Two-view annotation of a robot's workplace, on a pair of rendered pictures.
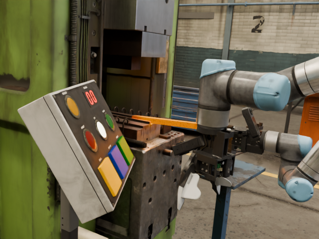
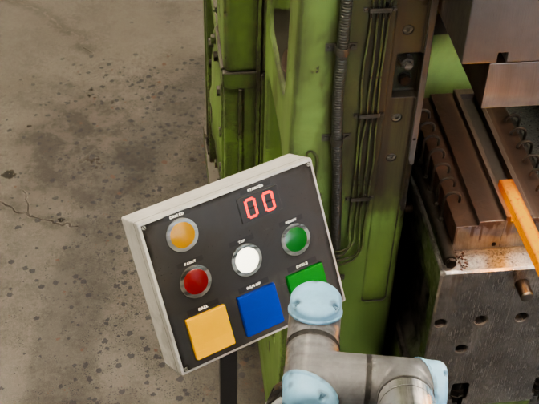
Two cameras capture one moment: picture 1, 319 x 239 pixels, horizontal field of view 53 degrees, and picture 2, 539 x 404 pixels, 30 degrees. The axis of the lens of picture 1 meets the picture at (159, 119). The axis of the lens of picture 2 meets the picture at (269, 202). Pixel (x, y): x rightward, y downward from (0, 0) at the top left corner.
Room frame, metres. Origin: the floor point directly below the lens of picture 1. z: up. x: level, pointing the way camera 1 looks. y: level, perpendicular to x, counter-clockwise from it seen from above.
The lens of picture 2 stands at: (0.13, -0.86, 2.34)
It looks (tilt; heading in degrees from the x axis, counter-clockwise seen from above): 43 degrees down; 55
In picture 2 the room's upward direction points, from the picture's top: 2 degrees clockwise
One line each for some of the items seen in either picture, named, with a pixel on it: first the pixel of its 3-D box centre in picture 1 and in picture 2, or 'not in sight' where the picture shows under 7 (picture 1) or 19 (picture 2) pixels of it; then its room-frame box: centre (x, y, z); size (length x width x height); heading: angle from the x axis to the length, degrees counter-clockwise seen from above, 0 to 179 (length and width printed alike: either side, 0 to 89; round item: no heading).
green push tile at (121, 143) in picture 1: (123, 151); (307, 288); (0.90, 0.10, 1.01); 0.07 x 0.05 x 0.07; 177
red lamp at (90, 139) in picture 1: (90, 140); (196, 281); (0.70, 0.15, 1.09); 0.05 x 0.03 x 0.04; 152
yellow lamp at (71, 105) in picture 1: (72, 106); (182, 235); (0.70, 0.20, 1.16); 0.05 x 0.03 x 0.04; 152
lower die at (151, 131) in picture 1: (109, 123); (476, 163); (1.44, 0.23, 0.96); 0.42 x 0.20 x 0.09; 62
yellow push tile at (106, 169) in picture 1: (108, 176); (209, 331); (0.70, 0.11, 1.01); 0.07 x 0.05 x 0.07; 177
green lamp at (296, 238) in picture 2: (109, 121); (295, 239); (0.90, 0.14, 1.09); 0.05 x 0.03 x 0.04; 152
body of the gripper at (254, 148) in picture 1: (248, 139); not in sight; (1.17, -0.34, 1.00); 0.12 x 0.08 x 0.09; 62
